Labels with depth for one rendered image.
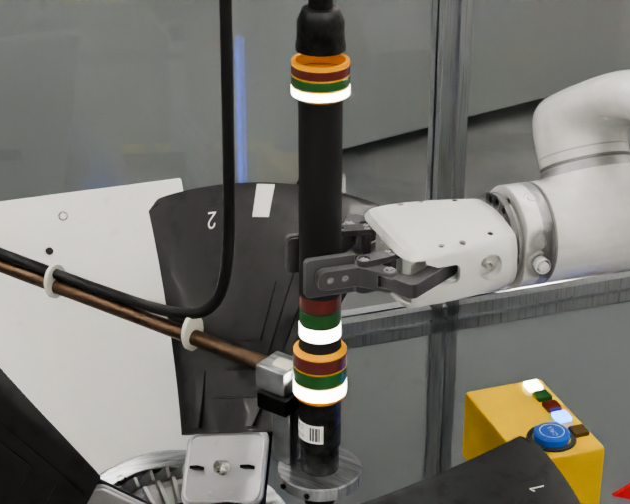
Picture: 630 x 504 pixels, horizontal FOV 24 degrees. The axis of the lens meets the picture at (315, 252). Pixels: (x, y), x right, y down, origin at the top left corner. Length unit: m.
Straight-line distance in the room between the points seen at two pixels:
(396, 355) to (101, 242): 0.68
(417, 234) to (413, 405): 1.02
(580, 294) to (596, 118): 1.00
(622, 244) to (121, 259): 0.56
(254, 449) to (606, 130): 0.40
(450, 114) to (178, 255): 0.70
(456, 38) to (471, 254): 0.83
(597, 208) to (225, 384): 0.36
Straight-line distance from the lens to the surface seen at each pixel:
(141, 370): 1.49
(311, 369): 1.15
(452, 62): 1.92
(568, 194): 1.18
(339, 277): 1.11
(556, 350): 2.20
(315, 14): 1.05
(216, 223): 1.33
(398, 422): 2.14
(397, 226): 1.15
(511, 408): 1.70
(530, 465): 1.40
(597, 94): 1.17
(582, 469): 1.65
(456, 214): 1.16
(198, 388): 1.29
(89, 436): 1.48
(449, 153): 1.97
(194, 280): 1.32
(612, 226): 1.19
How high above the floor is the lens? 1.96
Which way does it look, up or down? 26 degrees down
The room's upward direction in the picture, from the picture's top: straight up
